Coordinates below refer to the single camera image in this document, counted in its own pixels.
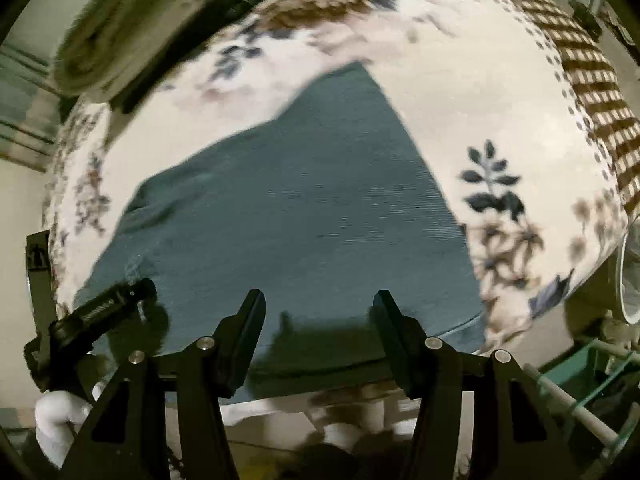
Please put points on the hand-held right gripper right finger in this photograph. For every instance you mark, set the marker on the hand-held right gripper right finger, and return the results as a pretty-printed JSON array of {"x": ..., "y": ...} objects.
[{"x": 391, "y": 322}]

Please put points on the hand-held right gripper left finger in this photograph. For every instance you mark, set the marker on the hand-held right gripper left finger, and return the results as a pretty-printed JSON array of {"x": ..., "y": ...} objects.
[{"x": 248, "y": 321}]

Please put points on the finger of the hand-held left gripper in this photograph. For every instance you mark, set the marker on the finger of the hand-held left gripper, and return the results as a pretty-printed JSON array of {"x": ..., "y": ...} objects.
[{"x": 107, "y": 306}]

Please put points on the teal pants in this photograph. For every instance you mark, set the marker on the teal pants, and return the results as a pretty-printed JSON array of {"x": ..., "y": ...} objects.
[{"x": 300, "y": 220}]

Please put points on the person's left hand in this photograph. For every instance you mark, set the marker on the person's left hand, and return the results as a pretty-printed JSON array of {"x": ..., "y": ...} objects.
[{"x": 57, "y": 422}]

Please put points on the white rod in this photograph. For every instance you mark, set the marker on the white rod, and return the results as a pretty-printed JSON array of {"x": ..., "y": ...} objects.
[{"x": 570, "y": 402}]

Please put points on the white round container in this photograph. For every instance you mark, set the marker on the white round container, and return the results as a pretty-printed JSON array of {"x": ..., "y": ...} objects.
[{"x": 630, "y": 280}]

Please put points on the floral printed blanket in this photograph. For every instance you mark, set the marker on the floral printed blanket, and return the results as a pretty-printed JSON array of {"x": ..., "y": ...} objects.
[{"x": 470, "y": 85}]

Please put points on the rolled olive green cloth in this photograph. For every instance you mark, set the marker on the rolled olive green cloth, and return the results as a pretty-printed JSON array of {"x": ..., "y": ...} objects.
[{"x": 115, "y": 30}]

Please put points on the green metal frame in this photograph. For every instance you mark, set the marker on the green metal frame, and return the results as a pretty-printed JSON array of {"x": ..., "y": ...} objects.
[{"x": 575, "y": 370}]

